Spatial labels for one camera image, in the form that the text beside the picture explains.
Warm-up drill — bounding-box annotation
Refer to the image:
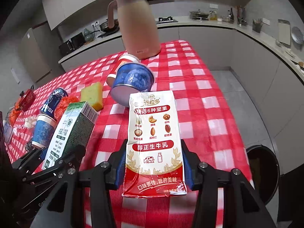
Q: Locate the white cutting board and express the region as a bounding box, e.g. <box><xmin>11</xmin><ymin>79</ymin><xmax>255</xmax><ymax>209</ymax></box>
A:
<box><xmin>278</xmin><ymin>19</ymin><xmax>291</xmax><ymax>47</ymax></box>

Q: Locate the small red kettle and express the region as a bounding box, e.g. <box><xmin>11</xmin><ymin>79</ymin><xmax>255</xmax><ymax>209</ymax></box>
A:
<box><xmin>19</xmin><ymin>85</ymin><xmax>36</xmax><ymax>112</ymax></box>

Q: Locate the blue Pepsi can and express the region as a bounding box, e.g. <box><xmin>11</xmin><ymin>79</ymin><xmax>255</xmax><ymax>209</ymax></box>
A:
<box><xmin>40</xmin><ymin>87</ymin><xmax>68</xmax><ymax>119</ymax></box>

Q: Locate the orange mesh bag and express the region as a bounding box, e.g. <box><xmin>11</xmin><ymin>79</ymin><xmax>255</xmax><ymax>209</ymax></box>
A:
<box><xmin>8</xmin><ymin>102</ymin><xmax>22</xmax><ymax>126</ymax></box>

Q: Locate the blue blueberry paper bowl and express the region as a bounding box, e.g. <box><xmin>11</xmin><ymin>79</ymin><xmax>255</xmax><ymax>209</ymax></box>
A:
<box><xmin>110</xmin><ymin>62</ymin><xmax>155</xmax><ymax>107</ymax></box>

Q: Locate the black microwave oven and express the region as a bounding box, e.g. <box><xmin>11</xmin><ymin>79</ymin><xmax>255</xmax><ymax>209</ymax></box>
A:
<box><xmin>59</xmin><ymin>32</ymin><xmax>85</xmax><ymax>57</ymax></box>

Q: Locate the grey refrigerator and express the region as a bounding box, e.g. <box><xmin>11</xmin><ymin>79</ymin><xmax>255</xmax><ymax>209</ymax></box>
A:
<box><xmin>19</xmin><ymin>21</ymin><xmax>64</xmax><ymax>86</ymax></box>

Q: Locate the green white milk carton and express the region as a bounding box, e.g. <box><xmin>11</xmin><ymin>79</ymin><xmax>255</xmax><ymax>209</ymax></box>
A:
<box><xmin>42</xmin><ymin>101</ymin><xmax>98</xmax><ymax>170</ymax></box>

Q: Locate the red paper cup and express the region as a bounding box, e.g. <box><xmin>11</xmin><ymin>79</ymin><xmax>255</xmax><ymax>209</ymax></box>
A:
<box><xmin>106</xmin><ymin>53</ymin><xmax>140</xmax><ymax>88</ymax></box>

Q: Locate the red checkered tablecloth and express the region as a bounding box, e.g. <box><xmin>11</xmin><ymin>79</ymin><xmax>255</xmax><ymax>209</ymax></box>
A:
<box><xmin>7</xmin><ymin>40</ymin><xmax>251</xmax><ymax>227</ymax></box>

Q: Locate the black trash bin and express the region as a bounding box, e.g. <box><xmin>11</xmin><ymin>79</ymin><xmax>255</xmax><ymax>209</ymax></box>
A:
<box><xmin>246</xmin><ymin>145</ymin><xmax>280</xmax><ymax>205</ymax></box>

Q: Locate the teal ceramic vase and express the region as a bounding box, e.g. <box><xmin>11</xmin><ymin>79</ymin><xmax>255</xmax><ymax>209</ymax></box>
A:
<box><xmin>83</xmin><ymin>28</ymin><xmax>95</xmax><ymax>42</ymax></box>

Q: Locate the gas stove top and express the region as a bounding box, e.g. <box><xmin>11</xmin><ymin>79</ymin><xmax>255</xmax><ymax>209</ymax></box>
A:
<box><xmin>156</xmin><ymin>16</ymin><xmax>178</xmax><ymax>24</ymax></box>

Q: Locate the red white milk carton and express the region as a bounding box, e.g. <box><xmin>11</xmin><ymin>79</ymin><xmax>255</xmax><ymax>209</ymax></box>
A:
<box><xmin>123</xmin><ymin>91</ymin><xmax>187</xmax><ymax>198</ymax></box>

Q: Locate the steel pan on counter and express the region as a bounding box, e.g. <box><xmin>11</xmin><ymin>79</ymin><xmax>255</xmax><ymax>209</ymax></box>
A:
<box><xmin>190</xmin><ymin>10</ymin><xmax>209</xmax><ymax>21</ymax></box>

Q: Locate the pink thermos jug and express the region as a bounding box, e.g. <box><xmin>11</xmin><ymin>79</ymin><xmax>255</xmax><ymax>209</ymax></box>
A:
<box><xmin>108</xmin><ymin>0</ymin><xmax>161</xmax><ymax>59</ymax></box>

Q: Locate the black wok on stove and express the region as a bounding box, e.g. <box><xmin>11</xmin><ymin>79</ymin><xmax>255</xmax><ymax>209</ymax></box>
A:
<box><xmin>99</xmin><ymin>19</ymin><xmax>119</xmax><ymax>34</ymax></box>

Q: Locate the round metal steamer tray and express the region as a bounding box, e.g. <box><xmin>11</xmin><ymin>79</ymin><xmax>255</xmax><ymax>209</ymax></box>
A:
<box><xmin>291</xmin><ymin>26</ymin><xmax>304</xmax><ymax>45</ymax></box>

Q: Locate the crumpled white tissue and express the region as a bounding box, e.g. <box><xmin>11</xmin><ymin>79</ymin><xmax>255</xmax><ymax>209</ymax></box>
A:
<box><xmin>24</xmin><ymin>116</ymin><xmax>37</xmax><ymax>129</ymax></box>

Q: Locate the yellow green sponge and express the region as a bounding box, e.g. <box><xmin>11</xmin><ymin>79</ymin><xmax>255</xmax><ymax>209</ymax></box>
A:
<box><xmin>80</xmin><ymin>82</ymin><xmax>103</xmax><ymax>112</ymax></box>

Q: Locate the blue white paper cup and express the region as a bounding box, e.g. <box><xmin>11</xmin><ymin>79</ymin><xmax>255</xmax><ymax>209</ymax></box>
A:
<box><xmin>32</xmin><ymin>114</ymin><xmax>57</xmax><ymax>148</ymax></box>

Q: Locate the utensil holder cup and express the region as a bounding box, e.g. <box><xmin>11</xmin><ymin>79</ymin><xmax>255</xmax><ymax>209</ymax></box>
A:
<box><xmin>252</xmin><ymin>18</ymin><xmax>263</xmax><ymax>33</ymax></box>

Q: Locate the dark glass bottle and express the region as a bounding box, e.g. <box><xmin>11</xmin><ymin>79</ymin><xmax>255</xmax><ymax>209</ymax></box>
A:
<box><xmin>227</xmin><ymin>7</ymin><xmax>234</xmax><ymax>24</ymax></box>

